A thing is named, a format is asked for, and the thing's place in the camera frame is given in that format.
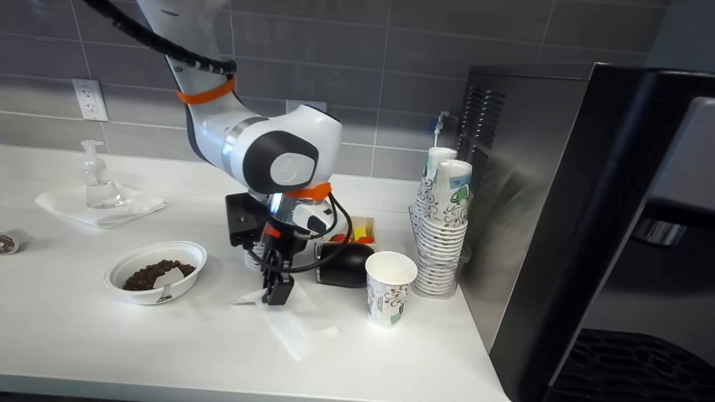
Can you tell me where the small coffee pod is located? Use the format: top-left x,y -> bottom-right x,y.
0,228 -> 32,257

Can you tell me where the clear glass bottle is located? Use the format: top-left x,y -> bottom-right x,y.
78,136 -> 125,209

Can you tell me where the single printed paper cup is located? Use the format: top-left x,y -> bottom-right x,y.
364,248 -> 421,329

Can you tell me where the black tray with packets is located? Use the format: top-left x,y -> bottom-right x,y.
314,240 -> 377,290

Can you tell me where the stainless steel appliance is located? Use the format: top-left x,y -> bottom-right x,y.
453,64 -> 599,353

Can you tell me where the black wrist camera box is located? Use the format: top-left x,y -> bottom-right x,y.
223,190 -> 271,249

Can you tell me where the black beverage machine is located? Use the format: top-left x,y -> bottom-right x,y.
489,59 -> 715,402

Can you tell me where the tall stack of paper cups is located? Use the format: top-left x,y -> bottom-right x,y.
409,155 -> 475,299

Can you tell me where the orange cable strap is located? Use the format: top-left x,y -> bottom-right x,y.
285,180 -> 335,202
177,76 -> 240,107

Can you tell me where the white soap bottle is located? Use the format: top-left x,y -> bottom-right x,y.
418,144 -> 461,208

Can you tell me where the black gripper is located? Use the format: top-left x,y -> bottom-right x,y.
252,221 -> 309,307

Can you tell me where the white bowl with coffee grounds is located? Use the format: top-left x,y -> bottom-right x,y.
108,238 -> 211,305

